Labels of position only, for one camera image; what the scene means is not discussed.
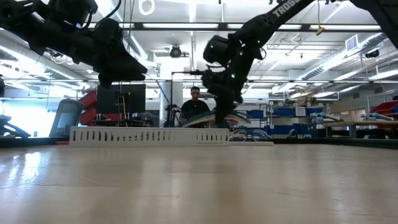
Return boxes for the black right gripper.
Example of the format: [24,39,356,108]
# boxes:
[201,62,246,125]

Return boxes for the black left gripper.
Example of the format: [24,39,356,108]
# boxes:
[67,19,149,88]

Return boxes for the red cable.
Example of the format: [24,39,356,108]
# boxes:
[183,116,251,129]

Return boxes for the bundle of coloured cables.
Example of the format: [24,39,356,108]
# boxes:
[186,109,251,125]

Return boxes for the white slotted cable duct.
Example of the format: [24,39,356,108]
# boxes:
[68,126,230,147]

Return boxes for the clear safety glasses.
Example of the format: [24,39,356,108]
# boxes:
[231,128,272,142]

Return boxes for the person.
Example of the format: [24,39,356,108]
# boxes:
[180,86,211,121]

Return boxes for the thin black metal stand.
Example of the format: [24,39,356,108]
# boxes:
[164,70,206,128]

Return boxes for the red bin rack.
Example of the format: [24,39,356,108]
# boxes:
[77,90,122,126]

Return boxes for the blue bin shelf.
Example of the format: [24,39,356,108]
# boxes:
[233,104,326,135]

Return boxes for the white grey office chair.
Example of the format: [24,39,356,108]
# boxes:
[49,98,85,138]

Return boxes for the yellow hanging plug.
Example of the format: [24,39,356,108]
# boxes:
[315,0,326,37]

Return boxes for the wooden workbench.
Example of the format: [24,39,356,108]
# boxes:
[323,120,398,138]

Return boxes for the black stand legs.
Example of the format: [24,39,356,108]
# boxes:
[0,114,32,138]

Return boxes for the red storage bins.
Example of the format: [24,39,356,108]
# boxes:
[369,100,398,115]

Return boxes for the yellow hanging cable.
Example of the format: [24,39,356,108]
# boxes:
[121,94,128,121]

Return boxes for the round black camera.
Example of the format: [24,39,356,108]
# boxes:
[169,44,184,59]

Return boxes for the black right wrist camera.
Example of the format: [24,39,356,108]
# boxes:
[202,34,231,67]

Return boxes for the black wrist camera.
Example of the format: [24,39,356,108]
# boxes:
[49,0,99,26]
[202,34,231,67]

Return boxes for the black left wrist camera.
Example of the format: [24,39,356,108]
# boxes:
[49,0,99,26]

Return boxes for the black rig frame beam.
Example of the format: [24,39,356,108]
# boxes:
[118,21,384,32]

